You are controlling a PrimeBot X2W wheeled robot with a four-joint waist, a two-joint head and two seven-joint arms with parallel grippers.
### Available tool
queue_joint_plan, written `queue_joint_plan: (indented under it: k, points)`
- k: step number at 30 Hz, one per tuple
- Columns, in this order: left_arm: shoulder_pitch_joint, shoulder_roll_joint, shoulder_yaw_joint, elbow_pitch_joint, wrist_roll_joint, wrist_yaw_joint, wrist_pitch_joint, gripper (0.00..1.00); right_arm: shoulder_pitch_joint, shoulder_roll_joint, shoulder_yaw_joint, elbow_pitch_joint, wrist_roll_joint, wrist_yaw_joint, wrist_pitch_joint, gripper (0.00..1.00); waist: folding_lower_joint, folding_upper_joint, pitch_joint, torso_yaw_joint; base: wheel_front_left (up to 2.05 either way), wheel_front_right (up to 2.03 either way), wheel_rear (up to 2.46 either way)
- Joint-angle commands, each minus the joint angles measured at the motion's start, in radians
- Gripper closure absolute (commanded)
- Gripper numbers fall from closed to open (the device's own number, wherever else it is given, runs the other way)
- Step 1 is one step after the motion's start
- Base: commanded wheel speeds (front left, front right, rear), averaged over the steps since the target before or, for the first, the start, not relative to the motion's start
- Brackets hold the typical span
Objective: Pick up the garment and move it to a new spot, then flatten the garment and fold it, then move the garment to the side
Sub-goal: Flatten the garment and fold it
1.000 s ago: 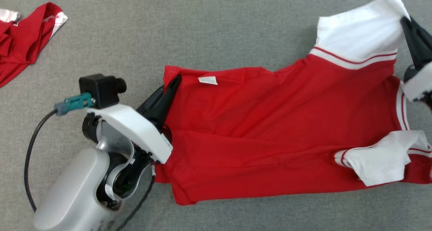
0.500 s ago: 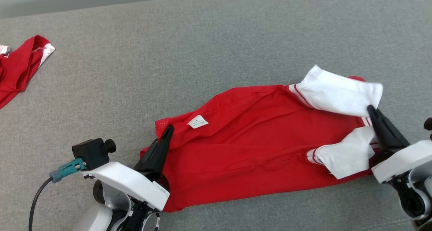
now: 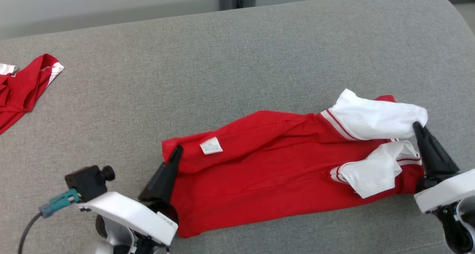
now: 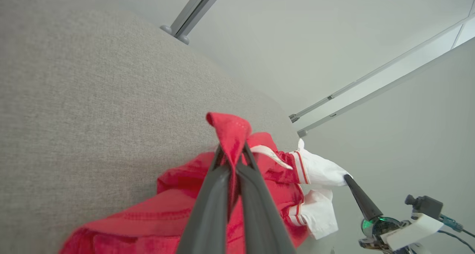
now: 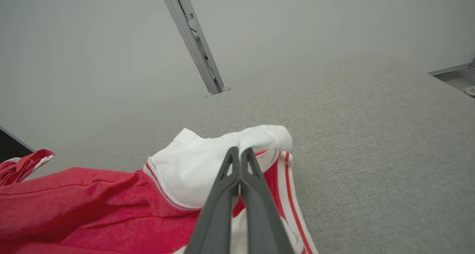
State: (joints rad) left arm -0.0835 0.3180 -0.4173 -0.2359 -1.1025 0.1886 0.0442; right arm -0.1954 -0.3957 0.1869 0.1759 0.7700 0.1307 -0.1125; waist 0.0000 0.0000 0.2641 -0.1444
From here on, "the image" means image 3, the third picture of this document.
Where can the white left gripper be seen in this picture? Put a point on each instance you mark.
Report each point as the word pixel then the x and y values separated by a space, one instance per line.
pixel 126 211

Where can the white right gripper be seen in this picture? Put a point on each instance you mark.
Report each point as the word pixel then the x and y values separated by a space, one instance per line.
pixel 445 192

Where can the red white-sleeved shirt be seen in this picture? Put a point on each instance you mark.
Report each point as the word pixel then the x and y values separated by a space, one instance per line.
pixel 259 172

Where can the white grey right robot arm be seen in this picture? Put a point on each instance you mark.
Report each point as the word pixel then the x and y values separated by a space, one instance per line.
pixel 458 235

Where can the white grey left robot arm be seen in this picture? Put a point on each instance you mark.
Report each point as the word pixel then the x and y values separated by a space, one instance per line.
pixel 111 233

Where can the crumpled red and white garment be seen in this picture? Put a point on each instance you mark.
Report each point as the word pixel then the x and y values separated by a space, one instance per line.
pixel 18 94

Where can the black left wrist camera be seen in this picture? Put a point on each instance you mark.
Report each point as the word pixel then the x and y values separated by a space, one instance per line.
pixel 87 183

